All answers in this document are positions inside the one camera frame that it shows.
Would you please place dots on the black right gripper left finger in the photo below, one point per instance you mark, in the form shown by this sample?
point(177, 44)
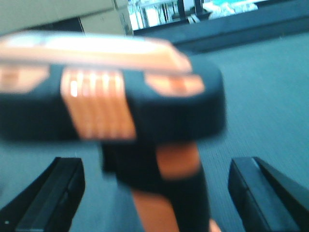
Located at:
point(50, 202)

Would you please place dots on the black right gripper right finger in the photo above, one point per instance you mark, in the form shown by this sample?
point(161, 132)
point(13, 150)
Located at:
point(266, 199)

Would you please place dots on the orange black barcode scanner gun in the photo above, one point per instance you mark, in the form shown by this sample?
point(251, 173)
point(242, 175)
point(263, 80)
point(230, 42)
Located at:
point(145, 101)

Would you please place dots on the large cardboard box black window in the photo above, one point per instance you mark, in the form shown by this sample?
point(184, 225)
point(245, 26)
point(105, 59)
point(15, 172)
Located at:
point(92, 16)

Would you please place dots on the dark grey table mat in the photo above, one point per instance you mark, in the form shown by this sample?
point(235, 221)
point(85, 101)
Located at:
point(267, 105)

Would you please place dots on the grey raised conveyor ledge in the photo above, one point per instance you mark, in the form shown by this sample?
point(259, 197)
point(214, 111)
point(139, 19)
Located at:
point(273, 19)

